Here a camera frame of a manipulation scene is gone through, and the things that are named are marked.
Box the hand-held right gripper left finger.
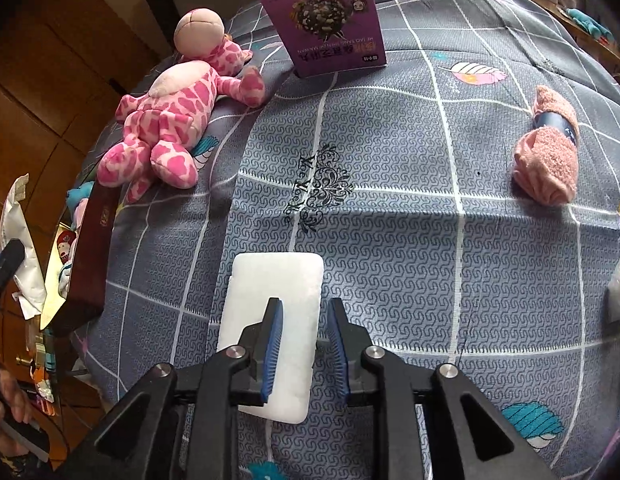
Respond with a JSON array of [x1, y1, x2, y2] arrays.
[[55, 297, 285, 480]]

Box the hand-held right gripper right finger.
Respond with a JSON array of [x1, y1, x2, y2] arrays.
[[326, 297, 558, 480]]

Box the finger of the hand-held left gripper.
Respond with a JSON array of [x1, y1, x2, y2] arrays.
[[0, 239, 27, 306]]

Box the small red white plush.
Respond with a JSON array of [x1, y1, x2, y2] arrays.
[[55, 222, 82, 267]]

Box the white foam block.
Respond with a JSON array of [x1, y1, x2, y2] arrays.
[[216, 251, 325, 425]]

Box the gold tin box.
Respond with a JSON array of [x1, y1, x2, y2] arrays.
[[40, 180, 121, 337]]

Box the teal elephant plush toy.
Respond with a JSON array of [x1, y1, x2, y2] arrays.
[[66, 182, 94, 211]]

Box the pink socks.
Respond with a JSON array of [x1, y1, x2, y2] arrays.
[[513, 85, 580, 205]]

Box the person's left hand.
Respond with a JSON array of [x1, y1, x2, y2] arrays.
[[0, 347, 38, 457]]

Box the white plastic bag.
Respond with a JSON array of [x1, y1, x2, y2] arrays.
[[0, 174, 48, 318]]

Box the grey checked quilt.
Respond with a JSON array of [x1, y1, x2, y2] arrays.
[[70, 0, 620, 480]]

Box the wooden wardrobe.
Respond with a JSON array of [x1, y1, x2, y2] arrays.
[[0, 0, 175, 241]]

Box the pink spotted plush toy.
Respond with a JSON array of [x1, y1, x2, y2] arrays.
[[96, 7, 267, 204]]

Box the purple cardboard box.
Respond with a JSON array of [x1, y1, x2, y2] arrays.
[[258, 0, 388, 79]]

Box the wooden desk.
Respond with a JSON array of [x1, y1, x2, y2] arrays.
[[500, 0, 620, 76]]

